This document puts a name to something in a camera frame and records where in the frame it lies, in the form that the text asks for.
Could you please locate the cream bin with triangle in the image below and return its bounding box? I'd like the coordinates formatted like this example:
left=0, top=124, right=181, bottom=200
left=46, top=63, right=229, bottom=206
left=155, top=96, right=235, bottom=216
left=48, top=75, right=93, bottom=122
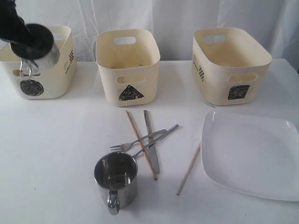
left=96, top=29, right=160, bottom=107

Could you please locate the steel mug fixed handle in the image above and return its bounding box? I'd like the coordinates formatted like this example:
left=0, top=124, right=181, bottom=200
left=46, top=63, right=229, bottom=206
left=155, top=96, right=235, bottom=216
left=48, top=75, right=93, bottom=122
left=93, top=152, right=138, bottom=216

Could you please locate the white curtain backdrop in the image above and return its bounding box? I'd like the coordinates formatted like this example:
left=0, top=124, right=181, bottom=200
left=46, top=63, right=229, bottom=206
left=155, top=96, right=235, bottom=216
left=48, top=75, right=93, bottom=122
left=16, top=0, right=299, bottom=70

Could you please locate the steel spoon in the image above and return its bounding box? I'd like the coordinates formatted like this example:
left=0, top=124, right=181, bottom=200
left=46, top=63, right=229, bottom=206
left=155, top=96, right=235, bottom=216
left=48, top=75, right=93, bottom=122
left=132, top=124, right=179, bottom=159

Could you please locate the cream bin with circle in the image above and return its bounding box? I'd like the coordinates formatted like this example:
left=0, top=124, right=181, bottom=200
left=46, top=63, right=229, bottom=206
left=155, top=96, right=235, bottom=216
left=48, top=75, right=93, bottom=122
left=0, top=25, right=77, bottom=99

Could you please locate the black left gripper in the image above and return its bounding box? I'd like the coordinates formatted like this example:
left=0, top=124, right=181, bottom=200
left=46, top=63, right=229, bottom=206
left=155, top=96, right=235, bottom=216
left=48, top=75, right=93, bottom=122
left=10, top=23, right=54, bottom=59

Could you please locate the wooden chopstick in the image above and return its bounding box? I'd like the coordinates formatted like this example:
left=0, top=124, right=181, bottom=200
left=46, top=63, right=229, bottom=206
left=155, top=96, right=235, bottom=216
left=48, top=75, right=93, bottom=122
left=176, top=143, right=201, bottom=196
left=126, top=110, right=158, bottom=181

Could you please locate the steel cup folding handle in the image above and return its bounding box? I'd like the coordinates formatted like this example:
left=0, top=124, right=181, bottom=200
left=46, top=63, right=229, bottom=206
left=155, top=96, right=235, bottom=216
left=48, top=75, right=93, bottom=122
left=19, top=42, right=60, bottom=77

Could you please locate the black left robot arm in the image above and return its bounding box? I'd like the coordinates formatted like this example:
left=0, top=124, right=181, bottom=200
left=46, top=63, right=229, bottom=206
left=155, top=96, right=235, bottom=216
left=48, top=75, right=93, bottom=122
left=0, top=0, right=54, bottom=60

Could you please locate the steel table knife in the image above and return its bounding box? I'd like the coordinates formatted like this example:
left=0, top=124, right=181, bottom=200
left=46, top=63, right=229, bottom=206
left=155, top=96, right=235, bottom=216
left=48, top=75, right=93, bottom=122
left=143, top=110, right=160, bottom=174

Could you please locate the white square plate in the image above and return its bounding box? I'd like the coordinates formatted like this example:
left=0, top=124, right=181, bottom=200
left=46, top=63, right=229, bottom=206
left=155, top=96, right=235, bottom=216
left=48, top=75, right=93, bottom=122
left=201, top=111, right=299, bottom=202

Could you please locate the steel fork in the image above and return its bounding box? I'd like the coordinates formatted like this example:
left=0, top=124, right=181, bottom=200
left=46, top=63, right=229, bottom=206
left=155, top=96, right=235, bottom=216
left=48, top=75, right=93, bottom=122
left=110, top=129, right=167, bottom=152

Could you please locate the cream bin with square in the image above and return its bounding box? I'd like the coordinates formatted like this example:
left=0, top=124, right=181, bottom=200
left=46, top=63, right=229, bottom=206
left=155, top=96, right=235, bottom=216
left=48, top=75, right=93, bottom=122
left=192, top=28, right=272, bottom=105

